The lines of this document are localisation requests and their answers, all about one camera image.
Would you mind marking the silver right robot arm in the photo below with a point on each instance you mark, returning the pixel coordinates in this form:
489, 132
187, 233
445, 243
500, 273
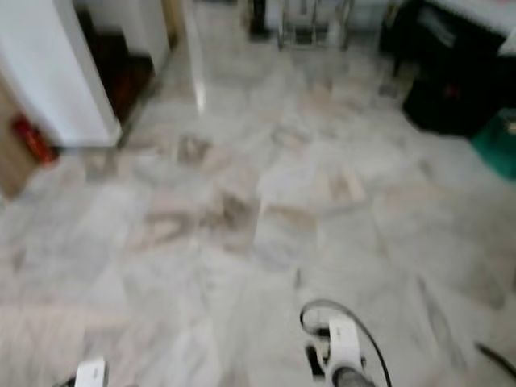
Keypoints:
353, 379

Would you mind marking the black cabinet furniture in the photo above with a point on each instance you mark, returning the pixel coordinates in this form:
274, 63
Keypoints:
451, 72

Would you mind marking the beige wooden panel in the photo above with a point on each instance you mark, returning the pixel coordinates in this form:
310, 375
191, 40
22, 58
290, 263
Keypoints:
14, 153

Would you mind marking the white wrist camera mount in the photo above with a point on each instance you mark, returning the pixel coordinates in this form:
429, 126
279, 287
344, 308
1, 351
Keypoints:
345, 345
91, 373

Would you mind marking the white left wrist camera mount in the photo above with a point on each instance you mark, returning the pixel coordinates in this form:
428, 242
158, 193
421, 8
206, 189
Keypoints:
91, 373

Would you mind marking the metal frame stand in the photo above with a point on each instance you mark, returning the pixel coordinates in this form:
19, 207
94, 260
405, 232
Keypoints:
314, 24

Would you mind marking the dark brown wooden cabinet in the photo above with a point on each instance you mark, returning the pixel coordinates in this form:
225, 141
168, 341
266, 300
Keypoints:
125, 72

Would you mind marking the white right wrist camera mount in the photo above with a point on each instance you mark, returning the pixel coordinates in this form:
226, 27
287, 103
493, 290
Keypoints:
345, 345

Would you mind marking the green mat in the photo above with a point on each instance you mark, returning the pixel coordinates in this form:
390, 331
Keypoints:
496, 145

